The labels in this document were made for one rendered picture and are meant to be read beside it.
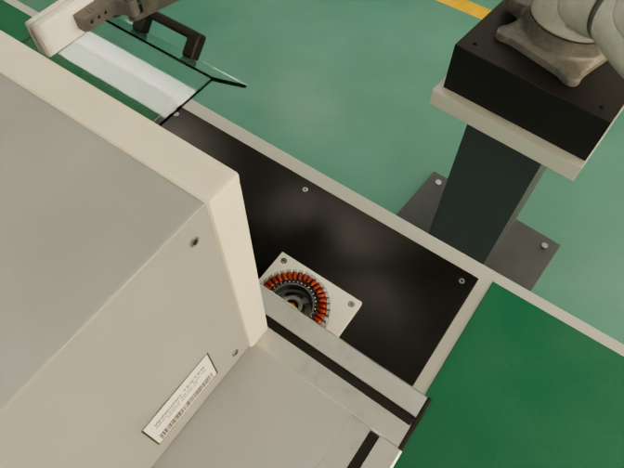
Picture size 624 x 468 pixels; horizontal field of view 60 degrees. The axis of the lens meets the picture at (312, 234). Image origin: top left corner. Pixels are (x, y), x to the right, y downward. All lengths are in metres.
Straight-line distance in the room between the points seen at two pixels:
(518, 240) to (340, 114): 0.80
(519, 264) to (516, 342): 0.96
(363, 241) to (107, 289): 0.67
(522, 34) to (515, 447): 0.71
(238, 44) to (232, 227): 2.14
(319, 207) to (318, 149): 1.09
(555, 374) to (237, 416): 0.57
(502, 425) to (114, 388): 0.63
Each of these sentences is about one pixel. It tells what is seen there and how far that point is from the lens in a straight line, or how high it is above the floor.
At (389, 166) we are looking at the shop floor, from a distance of 1.96.
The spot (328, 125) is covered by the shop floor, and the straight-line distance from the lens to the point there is 2.07.
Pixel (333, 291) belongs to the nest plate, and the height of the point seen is 0.78.
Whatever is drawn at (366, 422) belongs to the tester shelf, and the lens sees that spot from 0.42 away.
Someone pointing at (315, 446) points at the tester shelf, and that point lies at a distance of 0.42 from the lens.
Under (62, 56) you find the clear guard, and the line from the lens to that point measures 0.77.
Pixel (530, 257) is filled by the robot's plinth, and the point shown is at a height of 0.02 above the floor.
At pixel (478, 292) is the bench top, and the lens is 0.90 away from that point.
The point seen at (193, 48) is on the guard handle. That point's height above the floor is 1.05.
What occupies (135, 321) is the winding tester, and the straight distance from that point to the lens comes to 0.27.
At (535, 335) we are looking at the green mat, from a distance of 0.89.
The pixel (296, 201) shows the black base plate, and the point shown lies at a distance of 0.92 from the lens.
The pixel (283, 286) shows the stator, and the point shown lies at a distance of 0.79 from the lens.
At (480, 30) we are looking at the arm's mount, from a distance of 1.14.
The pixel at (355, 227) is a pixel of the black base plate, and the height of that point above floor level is 0.77.
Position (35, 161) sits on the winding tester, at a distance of 0.30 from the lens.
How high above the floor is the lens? 1.53
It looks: 59 degrees down
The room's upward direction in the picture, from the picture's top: straight up
